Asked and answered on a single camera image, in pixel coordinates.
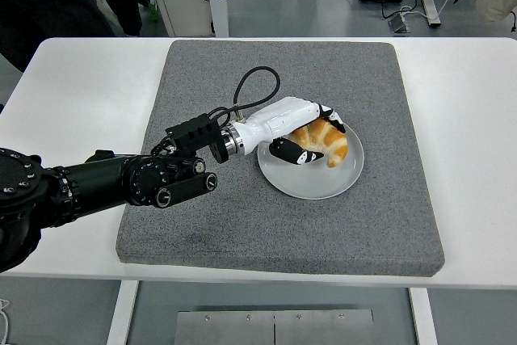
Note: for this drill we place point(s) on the grey power adapter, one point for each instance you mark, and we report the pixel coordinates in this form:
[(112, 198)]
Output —
[(399, 23)]

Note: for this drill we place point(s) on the white table leg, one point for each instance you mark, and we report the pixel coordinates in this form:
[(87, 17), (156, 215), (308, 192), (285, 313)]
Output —
[(424, 316), (121, 312)]

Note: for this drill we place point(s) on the croissant bread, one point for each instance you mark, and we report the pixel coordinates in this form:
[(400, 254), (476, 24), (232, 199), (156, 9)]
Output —
[(327, 139)]

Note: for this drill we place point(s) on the round grey plate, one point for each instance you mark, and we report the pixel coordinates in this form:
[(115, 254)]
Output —
[(307, 183)]

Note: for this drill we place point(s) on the grey foam mat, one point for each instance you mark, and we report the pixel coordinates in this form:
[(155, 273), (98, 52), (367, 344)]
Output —
[(242, 232)]

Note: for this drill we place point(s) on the small green object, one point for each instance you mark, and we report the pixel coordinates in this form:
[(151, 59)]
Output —
[(152, 11)]

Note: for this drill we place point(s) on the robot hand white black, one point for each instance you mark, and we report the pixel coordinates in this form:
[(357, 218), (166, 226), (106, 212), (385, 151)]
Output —
[(278, 119)]

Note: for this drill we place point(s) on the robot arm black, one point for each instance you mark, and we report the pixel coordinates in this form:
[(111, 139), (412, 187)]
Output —
[(101, 175)]

